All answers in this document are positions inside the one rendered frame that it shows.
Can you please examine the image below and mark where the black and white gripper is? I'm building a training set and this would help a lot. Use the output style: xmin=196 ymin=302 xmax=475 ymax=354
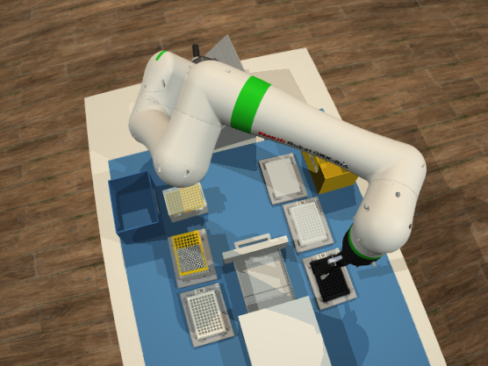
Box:
xmin=315 ymin=248 xmax=361 ymax=280

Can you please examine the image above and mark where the dark blue open bin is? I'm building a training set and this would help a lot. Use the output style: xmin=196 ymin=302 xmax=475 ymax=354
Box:
xmin=108 ymin=170 xmax=166 ymax=245

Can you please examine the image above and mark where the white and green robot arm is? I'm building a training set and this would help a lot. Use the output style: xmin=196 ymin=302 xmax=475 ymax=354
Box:
xmin=128 ymin=44 xmax=427 ymax=267

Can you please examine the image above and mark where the blue work mat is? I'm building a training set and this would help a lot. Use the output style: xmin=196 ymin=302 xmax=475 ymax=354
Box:
xmin=108 ymin=139 xmax=430 ymax=366

